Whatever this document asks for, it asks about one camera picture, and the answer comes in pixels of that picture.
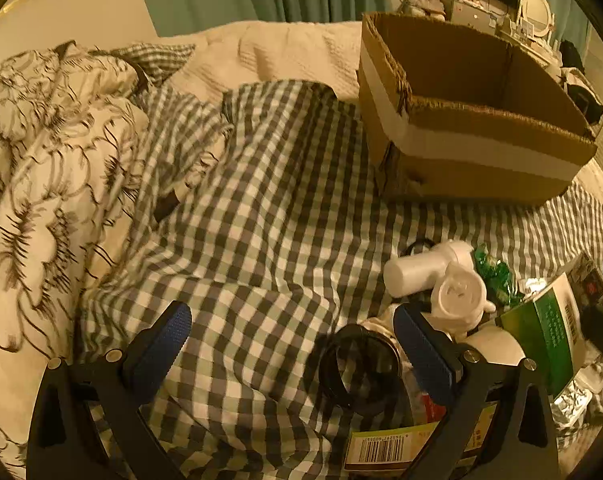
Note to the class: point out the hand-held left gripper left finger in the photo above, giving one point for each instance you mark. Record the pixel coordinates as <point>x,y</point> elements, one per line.
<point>170,332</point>

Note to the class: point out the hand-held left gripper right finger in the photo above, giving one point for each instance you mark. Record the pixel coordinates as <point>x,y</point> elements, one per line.
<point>424,355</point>

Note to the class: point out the cardboard box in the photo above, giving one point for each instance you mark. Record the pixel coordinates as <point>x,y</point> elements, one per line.
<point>481,170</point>

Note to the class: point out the green and white carton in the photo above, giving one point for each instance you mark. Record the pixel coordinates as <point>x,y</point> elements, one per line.
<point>546,335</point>

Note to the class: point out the white plastic bottle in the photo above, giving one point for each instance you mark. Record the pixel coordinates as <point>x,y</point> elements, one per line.
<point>491,345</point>

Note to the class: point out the silver foil packet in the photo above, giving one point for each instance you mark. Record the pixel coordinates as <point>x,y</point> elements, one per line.
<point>576,400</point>

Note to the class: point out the white plug-in device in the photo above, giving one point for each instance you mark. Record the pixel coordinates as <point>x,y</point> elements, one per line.
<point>411,270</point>

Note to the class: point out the green candy wrapper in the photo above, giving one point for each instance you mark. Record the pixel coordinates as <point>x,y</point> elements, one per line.
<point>494,275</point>

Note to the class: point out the yellow barcode packet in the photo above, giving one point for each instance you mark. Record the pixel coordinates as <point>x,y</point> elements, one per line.
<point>381,452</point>

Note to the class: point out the grey checked bedsheet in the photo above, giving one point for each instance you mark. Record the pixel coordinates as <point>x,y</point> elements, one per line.
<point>281,210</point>

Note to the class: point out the floral print duvet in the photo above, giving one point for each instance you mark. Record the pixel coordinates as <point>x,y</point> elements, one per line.
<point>46,160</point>

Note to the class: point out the chair with draped jacket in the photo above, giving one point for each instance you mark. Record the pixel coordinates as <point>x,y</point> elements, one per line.
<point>581,90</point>

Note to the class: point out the white dressing table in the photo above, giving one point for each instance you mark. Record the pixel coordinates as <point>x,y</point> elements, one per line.
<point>531,45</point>

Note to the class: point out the white quilted blanket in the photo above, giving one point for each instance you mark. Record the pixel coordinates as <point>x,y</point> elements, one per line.
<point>281,55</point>

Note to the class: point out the white oval mirror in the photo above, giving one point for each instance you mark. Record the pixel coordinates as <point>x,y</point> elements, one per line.
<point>535,7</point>

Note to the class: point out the small grey fridge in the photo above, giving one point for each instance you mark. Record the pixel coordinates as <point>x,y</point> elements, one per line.
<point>474,12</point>

